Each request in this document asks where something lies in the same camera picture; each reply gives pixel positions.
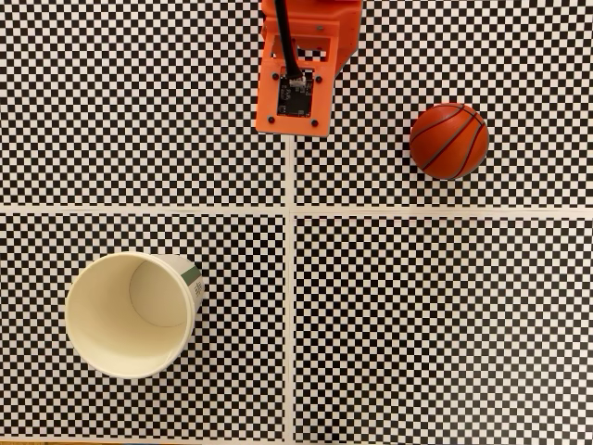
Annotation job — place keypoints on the small orange basketball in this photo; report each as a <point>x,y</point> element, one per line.
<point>445,143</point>

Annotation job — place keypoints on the white paper cup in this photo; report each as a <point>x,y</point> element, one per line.
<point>116,320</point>

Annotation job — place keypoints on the orange camera mount with board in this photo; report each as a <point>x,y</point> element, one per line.
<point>271,99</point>

